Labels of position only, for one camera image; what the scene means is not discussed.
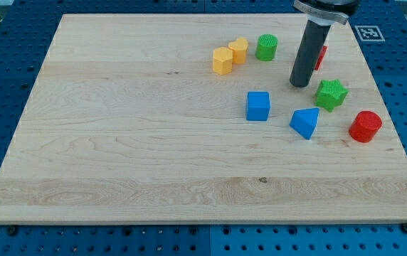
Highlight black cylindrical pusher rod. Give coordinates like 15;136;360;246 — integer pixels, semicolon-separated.
290;20;331;87

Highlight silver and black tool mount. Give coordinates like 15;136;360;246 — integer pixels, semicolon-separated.
293;0;361;25

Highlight green star block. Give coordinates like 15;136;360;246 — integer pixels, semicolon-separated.
315;79;349;112

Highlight red block behind rod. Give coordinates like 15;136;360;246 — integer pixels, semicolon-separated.
314;46;327;70

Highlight white fiducial marker tag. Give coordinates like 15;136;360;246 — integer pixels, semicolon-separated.
355;25;385;42

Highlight green cylinder block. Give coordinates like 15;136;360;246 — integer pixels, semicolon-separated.
255;34;278;61

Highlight yellow heart block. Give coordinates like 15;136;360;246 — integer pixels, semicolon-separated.
228;37;249;64

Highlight blue triangle block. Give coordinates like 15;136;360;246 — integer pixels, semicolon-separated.
290;107;319;140

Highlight blue cube block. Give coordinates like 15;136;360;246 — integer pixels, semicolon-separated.
245;91;270;121

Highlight yellow hexagon block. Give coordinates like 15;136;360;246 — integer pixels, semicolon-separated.
212;47;233;75

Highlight red cylinder block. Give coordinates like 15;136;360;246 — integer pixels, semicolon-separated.
349;110;383;143

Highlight wooden board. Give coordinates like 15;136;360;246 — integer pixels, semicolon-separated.
0;14;407;225

